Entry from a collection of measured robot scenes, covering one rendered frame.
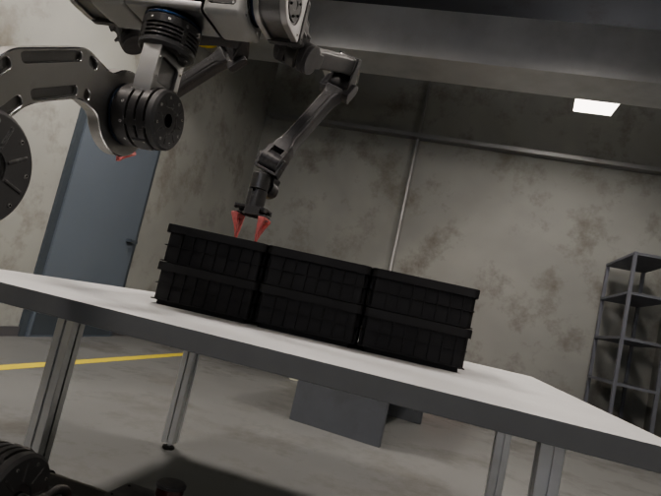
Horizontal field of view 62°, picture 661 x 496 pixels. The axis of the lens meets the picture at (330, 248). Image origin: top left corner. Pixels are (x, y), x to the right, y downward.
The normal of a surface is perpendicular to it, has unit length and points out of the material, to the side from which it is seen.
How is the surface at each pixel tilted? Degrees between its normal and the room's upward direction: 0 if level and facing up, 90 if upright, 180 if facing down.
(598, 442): 90
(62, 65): 90
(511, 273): 90
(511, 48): 90
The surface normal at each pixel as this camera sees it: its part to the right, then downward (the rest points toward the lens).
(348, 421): -0.36, -0.18
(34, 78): 0.96, 0.19
